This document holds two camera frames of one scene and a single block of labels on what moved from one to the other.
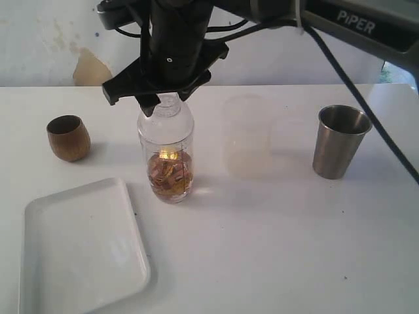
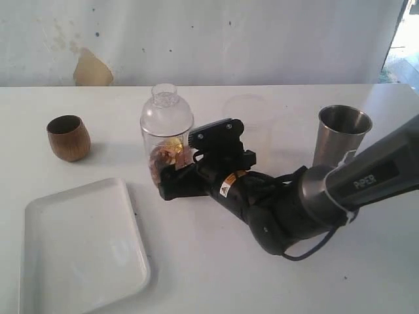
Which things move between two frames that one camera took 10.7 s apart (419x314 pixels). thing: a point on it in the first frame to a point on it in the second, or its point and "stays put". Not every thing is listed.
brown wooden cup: (69, 137) stays put
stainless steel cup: (340, 131) stays put
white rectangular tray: (82, 251) stays put
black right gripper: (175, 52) to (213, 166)
